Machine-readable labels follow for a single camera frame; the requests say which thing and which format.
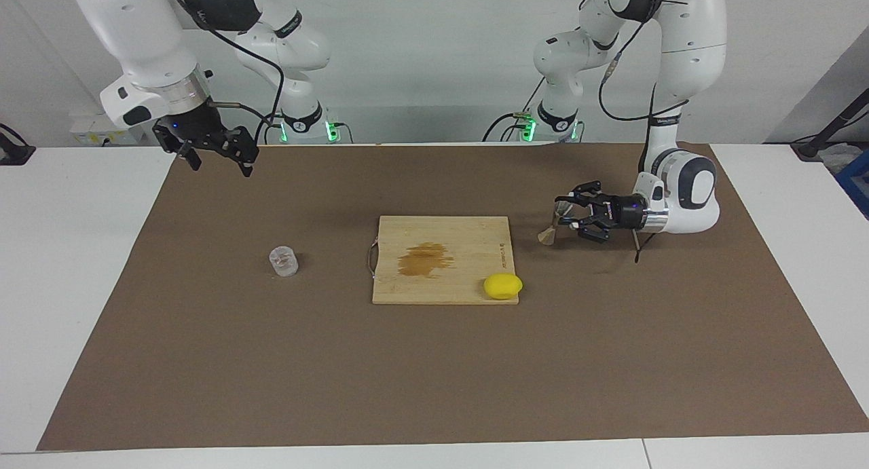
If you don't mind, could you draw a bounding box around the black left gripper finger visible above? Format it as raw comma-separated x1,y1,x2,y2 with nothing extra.
576,217,613,245
554,180,606,206

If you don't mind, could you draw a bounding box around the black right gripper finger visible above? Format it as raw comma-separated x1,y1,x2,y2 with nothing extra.
172,142,203,174
219,128,261,180

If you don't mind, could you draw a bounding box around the metal double jigger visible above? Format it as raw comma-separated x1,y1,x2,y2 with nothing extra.
538,201,576,244

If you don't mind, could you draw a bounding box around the clear plastic cup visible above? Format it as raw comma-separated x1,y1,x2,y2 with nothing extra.
269,246,299,278

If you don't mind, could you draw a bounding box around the white power strip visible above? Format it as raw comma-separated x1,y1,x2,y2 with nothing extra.
70,113,147,146

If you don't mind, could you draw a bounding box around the yellow lemon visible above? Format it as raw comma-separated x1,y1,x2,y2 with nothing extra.
483,274,524,300

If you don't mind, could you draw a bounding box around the bamboo cutting board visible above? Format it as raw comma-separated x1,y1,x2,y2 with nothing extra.
367,216,520,305

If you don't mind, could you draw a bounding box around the black clamp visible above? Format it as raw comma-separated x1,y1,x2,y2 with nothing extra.
0,123,36,166

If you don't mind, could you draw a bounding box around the black stand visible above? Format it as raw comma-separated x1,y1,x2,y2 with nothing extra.
791,88,869,161

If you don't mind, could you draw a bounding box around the brown table mat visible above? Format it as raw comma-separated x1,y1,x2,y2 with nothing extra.
37,143,869,451

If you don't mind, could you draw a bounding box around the clear plastic bag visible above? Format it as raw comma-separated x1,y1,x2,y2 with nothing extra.
819,143,857,174

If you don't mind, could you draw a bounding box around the blue box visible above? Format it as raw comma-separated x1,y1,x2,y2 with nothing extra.
835,149,869,219

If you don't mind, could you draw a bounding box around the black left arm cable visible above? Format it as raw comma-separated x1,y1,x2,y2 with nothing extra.
580,0,690,263

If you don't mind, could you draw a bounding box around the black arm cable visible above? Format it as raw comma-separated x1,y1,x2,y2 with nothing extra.
580,0,690,263
166,0,286,127

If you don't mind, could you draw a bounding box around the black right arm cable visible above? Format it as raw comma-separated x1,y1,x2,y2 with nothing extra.
166,0,286,127

